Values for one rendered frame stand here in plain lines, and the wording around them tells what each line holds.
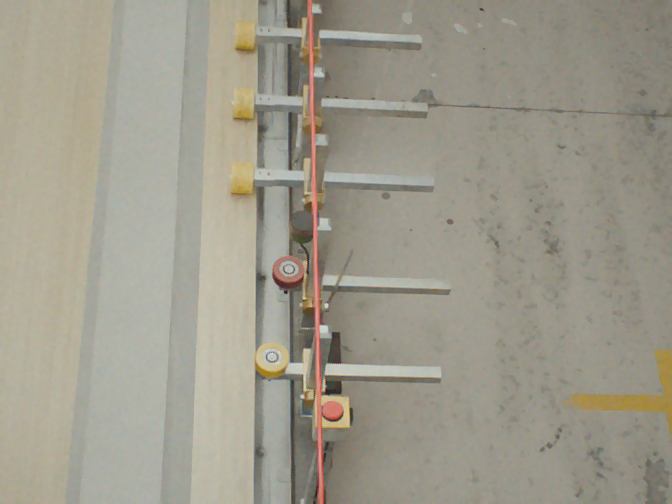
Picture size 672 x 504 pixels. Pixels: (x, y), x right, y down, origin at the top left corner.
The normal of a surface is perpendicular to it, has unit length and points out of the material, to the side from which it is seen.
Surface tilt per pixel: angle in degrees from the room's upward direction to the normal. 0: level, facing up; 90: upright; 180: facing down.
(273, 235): 0
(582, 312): 0
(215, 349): 0
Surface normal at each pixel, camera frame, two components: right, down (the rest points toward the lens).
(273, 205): 0.11, -0.56
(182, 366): 0.92, -0.24
